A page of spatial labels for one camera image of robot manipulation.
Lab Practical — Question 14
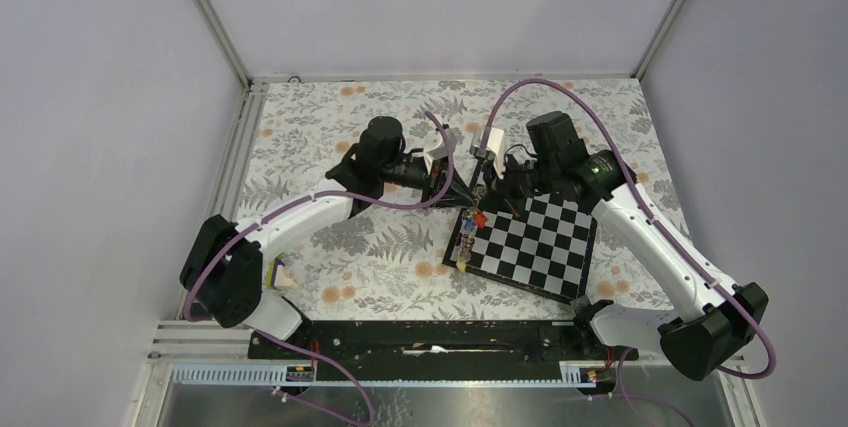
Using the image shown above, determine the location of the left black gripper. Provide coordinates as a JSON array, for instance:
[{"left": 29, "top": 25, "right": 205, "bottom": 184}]
[{"left": 380, "top": 155, "right": 477, "bottom": 210}]

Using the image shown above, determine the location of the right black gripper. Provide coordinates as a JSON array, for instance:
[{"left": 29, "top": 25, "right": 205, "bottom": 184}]
[{"left": 477, "top": 150, "right": 559, "bottom": 218}]

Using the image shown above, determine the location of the red key tag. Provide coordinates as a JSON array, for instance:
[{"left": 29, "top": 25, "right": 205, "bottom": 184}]
[{"left": 471, "top": 211, "right": 488, "bottom": 229}]

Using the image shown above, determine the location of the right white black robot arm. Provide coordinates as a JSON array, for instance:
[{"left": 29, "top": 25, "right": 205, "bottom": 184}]
[{"left": 470, "top": 111, "right": 769, "bottom": 381}]

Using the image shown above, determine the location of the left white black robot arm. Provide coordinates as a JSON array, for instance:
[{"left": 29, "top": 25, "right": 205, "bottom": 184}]
[{"left": 179, "top": 116, "right": 473, "bottom": 358}]

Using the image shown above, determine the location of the black white checkerboard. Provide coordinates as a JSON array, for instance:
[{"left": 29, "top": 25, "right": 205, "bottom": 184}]
[{"left": 443, "top": 194, "right": 597, "bottom": 303}]

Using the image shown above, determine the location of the floral patterned table mat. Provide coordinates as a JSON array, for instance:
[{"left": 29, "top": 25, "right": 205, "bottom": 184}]
[{"left": 227, "top": 78, "right": 686, "bottom": 320}]

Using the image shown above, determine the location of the yellow purple white small object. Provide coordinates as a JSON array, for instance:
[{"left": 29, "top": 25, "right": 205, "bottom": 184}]
[{"left": 264, "top": 254, "right": 297, "bottom": 291}]

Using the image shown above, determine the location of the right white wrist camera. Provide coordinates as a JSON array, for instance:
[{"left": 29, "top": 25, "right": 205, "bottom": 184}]
[{"left": 469, "top": 127, "right": 507, "bottom": 177}]

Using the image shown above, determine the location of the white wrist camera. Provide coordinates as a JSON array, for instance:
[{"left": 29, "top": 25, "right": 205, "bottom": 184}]
[
  {"left": 422, "top": 127, "right": 457, "bottom": 174},
  {"left": 469, "top": 127, "right": 507, "bottom": 177}
]

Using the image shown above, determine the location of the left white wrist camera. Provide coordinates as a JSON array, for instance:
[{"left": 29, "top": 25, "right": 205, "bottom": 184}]
[{"left": 422, "top": 127, "right": 457, "bottom": 174}]

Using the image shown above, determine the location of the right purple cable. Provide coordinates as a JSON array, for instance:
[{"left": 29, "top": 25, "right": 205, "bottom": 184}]
[{"left": 483, "top": 78, "right": 778, "bottom": 427}]

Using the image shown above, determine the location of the purple cable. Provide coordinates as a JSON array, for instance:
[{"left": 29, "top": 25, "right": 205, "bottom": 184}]
[
  {"left": 182, "top": 111, "right": 457, "bottom": 427},
  {"left": 483, "top": 78, "right": 778, "bottom": 427}
]

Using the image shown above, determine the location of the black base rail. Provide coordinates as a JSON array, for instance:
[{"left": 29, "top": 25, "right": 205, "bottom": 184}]
[{"left": 288, "top": 320, "right": 638, "bottom": 383}]

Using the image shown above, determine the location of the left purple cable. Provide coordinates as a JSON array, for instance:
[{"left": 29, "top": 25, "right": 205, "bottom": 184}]
[{"left": 182, "top": 111, "right": 457, "bottom": 427}]

